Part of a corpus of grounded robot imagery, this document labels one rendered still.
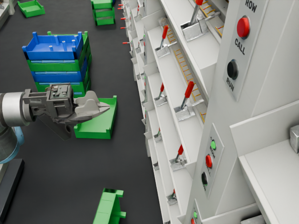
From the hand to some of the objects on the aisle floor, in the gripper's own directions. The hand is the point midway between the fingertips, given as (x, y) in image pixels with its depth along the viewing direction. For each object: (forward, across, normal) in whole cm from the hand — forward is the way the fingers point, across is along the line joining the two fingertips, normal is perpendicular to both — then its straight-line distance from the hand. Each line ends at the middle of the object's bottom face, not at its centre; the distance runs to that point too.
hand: (105, 109), depth 72 cm
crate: (-4, -13, +64) cm, 65 cm away
